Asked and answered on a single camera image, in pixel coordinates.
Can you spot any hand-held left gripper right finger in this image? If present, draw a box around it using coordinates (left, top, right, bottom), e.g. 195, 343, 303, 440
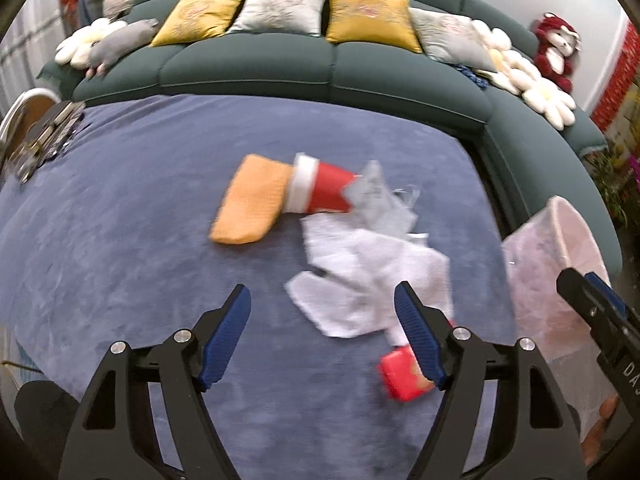
394, 281, 587, 480

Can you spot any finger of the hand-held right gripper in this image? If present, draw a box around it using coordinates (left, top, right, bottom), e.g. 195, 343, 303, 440
556, 267, 628, 323

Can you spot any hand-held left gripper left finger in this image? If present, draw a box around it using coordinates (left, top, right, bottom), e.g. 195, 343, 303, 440
60, 284, 252, 480

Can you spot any red box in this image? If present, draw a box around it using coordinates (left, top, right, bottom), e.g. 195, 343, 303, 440
377, 345, 438, 402

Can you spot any white lined waste bin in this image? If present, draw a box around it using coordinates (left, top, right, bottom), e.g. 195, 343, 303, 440
501, 195, 623, 441

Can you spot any white tissue paper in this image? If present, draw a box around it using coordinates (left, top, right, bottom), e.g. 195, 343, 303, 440
285, 214, 453, 338

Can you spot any orange waffle cloth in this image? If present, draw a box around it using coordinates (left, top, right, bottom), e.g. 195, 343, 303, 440
209, 154, 296, 246

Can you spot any grey cloth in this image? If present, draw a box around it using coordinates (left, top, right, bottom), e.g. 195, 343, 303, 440
342, 160, 421, 236

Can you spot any red paper cup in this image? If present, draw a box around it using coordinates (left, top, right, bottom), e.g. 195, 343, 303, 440
284, 152, 363, 215

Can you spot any person's right hand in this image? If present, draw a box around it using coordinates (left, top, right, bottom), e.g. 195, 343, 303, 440
580, 394, 626, 468

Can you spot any green potted plant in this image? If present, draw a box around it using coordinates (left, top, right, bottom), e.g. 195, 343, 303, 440
590, 145, 640, 231

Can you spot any white flower cushion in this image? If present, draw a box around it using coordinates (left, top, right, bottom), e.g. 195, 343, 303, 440
520, 77, 578, 132
470, 20, 543, 96
54, 17, 128, 68

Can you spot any red bear plush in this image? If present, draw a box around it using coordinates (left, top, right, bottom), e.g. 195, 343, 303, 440
531, 12, 583, 93

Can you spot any metal hardware piece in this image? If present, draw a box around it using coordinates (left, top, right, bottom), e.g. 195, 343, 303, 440
2, 100, 86, 183

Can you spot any teal sectional sofa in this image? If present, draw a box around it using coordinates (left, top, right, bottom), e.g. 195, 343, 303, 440
37, 0, 623, 271

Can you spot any grey embroidered cushion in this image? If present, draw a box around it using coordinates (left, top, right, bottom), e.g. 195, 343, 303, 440
407, 7, 498, 73
227, 0, 331, 37

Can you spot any white framed wooden chair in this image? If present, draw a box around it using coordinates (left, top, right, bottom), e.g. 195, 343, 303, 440
0, 87, 61, 161

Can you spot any grey mouse plush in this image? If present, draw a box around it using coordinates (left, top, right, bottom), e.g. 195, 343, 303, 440
85, 18, 161, 78

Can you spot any yellow embroidered cushion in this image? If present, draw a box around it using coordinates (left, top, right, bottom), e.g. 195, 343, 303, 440
150, 0, 249, 48
325, 0, 425, 55

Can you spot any red wall hanging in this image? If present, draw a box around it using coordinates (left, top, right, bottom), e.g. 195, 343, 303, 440
590, 25, 640, 133

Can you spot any blue beaded string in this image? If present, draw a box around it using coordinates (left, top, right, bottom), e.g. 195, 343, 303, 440
452, 62, 488, 92

